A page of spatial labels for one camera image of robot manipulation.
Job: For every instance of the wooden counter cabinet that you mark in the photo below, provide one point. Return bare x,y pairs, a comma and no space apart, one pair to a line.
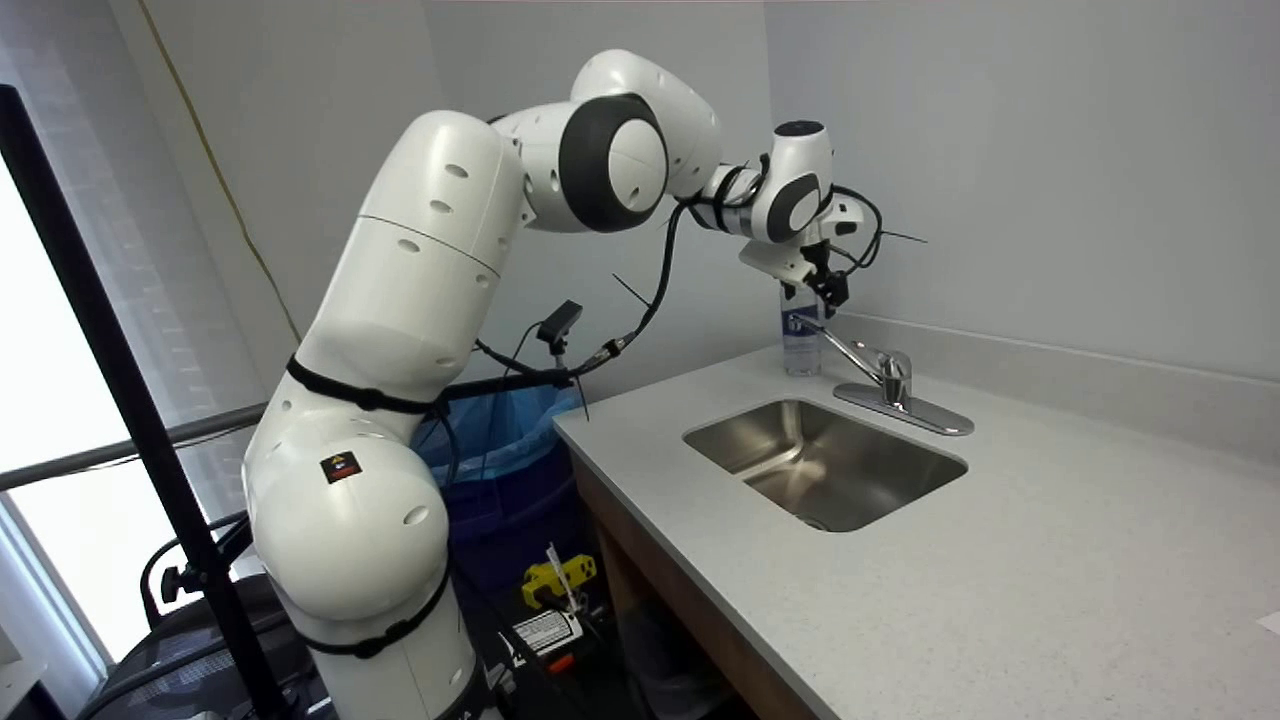
695,626

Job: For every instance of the black cart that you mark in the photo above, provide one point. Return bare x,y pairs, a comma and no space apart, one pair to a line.
160,653

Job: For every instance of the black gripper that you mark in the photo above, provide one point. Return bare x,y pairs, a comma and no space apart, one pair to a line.
822,266

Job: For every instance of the grey window rail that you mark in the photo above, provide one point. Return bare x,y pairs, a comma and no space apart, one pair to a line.
120,447

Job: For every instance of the chrome faucet base plate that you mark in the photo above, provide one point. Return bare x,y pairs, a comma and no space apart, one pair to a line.
920,413

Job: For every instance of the yellow tool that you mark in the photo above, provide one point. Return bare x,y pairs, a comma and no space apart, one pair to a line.
559,581

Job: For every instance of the clear plastic water bottle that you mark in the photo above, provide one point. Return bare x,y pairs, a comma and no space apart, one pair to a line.
802,342

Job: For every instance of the white labelled box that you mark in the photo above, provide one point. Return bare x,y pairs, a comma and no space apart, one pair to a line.
549,633

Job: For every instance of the stainless steel sink basin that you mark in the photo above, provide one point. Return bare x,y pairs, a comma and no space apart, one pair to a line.
825,464

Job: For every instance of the blue recycling bin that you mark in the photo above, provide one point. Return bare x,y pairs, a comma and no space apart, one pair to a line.
500,464

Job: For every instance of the chrome faucet spout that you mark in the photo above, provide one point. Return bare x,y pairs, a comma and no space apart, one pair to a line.
855,357

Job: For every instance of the black metal stand pole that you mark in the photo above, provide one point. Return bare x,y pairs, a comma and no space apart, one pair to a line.
135,403

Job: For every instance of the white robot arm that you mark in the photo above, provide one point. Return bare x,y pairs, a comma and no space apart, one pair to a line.
402,266

